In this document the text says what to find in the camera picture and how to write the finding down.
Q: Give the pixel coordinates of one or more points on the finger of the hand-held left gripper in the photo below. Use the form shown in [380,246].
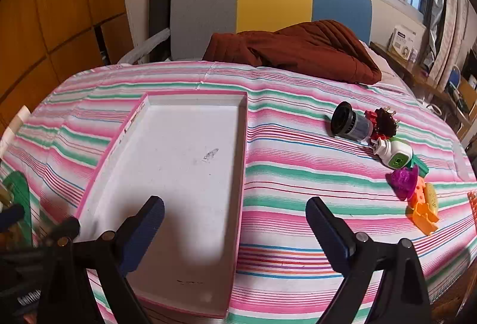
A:
[11,216]
[65,229]

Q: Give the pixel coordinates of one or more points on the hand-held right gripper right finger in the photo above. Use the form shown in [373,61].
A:
[328,230]

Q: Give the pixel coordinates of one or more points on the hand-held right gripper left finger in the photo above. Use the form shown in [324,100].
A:
[145,230]

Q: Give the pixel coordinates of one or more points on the pink cardboard box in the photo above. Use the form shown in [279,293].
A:
[175,178]

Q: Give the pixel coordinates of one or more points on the green white plug-in device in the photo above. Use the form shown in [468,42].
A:
[395,154]

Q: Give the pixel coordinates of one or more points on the black clear cylinder brush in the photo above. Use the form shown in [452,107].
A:
[348,124]

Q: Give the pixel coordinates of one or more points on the green plastic piece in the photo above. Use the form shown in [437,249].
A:
[420,167]

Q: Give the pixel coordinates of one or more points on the red toy block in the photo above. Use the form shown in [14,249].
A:
[370,118]

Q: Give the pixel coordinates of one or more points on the striped bed blanket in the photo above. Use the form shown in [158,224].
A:
[298,178]

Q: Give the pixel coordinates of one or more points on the white cardboard piece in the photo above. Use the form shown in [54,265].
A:
[15,126]

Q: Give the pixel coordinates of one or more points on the purple plastic toy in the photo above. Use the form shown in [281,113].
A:
[404,182]

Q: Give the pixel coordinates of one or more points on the orange toy block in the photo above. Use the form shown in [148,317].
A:
[425,219]

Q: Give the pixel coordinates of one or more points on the orange holed toy piece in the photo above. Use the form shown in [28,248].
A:
[419,193]

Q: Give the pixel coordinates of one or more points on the yellow toy piece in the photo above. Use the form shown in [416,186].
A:
[432,197]

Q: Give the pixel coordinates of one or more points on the orange lattice piece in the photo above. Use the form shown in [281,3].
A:
[473,208]

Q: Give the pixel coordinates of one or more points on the pale pink pillow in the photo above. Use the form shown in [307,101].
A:
[387,70]

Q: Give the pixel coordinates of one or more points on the wooden desk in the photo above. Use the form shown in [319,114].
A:
[421,76]

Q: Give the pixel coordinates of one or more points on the brown quilted jacket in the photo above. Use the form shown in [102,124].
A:
[305,48]

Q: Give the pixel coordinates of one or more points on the blue chair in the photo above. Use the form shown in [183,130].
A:
[453,79]

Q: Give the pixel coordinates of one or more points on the white carton box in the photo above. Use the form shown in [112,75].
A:
[401,42]

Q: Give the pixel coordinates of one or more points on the wooden wardrobe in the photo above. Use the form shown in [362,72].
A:
[56,3]

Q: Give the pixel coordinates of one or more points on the striped curtain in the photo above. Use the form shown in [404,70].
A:
[447,18]

